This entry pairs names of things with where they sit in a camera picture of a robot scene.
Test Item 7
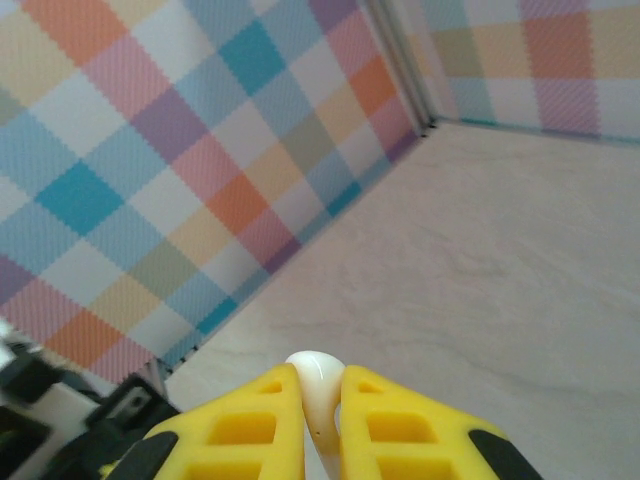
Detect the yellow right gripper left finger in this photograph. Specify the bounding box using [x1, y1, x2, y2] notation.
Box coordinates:
[115, 363, 306, 480]

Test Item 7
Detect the aluminium corner post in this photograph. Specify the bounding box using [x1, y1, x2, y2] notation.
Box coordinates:
[367, 0, 439, 139]

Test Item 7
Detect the white wireless earbud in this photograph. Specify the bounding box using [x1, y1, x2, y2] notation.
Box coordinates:
[284, 349, 347, 480]

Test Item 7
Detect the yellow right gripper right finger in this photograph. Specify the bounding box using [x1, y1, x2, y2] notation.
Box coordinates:
[338, 366, 544, 480]

